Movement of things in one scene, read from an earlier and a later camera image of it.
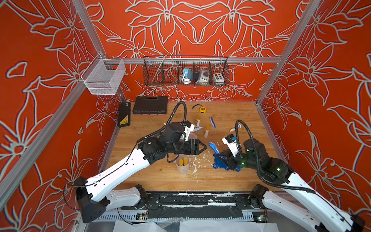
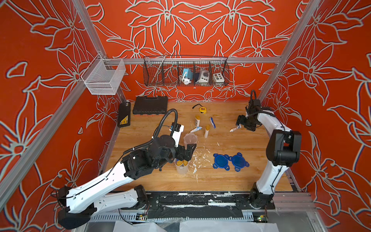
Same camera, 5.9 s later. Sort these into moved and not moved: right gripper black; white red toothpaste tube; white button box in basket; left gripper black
Moved: right gripper black; left gripper black
Not moved: white button box in basket; white red toothpaste tube
